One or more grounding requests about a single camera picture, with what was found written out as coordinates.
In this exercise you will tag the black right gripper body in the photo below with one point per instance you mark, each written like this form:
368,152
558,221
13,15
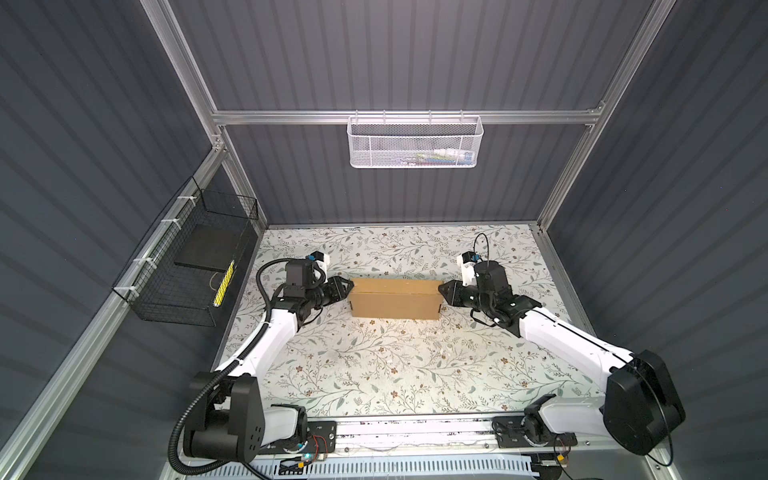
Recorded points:
483,303

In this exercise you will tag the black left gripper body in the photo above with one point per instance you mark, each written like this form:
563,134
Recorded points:
319,296

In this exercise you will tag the brown cardboard box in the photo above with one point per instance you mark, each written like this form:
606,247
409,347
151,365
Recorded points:
395,299

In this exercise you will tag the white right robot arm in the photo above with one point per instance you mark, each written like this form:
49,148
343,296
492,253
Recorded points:
637,404

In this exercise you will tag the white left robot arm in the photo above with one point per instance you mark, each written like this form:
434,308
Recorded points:
226,420

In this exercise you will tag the black foam pad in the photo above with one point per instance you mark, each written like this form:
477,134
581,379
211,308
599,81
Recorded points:
208,248

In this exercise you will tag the items in white basket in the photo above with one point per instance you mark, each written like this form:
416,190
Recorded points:
450,157

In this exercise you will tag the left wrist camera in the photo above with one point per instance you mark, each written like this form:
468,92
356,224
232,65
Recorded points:
321,259

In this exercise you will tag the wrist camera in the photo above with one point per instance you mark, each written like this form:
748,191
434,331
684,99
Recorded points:
467,262
321,259

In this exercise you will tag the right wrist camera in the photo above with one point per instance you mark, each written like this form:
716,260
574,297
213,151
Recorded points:
467,262

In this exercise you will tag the black wire mesh basket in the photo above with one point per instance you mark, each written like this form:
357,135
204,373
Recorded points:
186,270

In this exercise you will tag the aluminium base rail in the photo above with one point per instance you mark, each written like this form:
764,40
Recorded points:
456,432

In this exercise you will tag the white wire mesh basket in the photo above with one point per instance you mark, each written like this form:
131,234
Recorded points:
382,146

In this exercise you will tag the white vented cable duct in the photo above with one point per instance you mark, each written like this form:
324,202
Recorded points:
390,467

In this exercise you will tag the aluminium horizontal frame bar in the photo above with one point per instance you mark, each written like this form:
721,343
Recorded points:
342,117

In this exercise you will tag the aluminium right corner post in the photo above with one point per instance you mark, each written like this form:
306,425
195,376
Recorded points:
637,50

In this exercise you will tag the aluminium frame corner post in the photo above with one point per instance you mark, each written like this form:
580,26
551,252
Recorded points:
170,34

